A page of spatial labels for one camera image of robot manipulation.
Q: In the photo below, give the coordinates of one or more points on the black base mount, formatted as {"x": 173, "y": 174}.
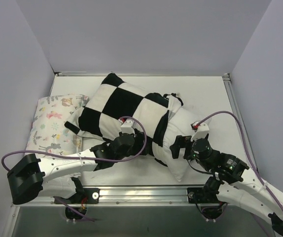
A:
{"x": 87, "y": 196}
{"x": 197, "y": 195}

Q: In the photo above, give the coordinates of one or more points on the white pillow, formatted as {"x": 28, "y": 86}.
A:
{"x": 179, "y": 123}

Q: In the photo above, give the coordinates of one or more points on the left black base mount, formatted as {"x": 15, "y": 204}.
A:
{"x": 87, "y": 196}

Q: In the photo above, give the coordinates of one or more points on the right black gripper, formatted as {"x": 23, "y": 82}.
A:
{"x": 183, "y": 145}

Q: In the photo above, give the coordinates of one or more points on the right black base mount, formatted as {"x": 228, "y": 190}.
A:
{"x": 197, "y": 195}

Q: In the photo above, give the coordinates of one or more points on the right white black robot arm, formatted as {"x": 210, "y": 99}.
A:
{"x": 231, "y": 181}

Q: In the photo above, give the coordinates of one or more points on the aluminium front rail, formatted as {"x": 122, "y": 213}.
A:
{"x": 138, "y": 196}

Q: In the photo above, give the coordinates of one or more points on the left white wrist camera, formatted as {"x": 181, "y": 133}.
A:
{"x": 127, "y": 126}

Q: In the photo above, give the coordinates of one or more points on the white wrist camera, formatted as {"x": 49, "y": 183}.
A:
{"x": 127, "y": 126}
{"x": 200, "y": 130}

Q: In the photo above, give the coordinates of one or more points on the black white checkered pillowcase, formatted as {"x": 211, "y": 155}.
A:
{"x": 114, "y": 99}

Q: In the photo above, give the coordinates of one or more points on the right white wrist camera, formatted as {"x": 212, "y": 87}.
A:
{"x": 200, "y": 130}

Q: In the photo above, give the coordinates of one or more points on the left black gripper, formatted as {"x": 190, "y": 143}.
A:
{"x": 141, "y": 142}

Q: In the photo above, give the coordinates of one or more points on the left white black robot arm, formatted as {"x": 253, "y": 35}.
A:
{"x": 59, "y": 176}

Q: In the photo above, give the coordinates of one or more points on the aluminium right side rail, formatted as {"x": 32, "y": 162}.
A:
{"x": 236, "y": 111}

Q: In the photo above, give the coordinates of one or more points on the aluminium rail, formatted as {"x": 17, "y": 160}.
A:
{"x": 236, "y": 111}
{"x": 138, "y": 196}

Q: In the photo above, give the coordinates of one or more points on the floral animal print pillow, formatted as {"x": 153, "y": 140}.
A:
{"x": 48, "y": 133}

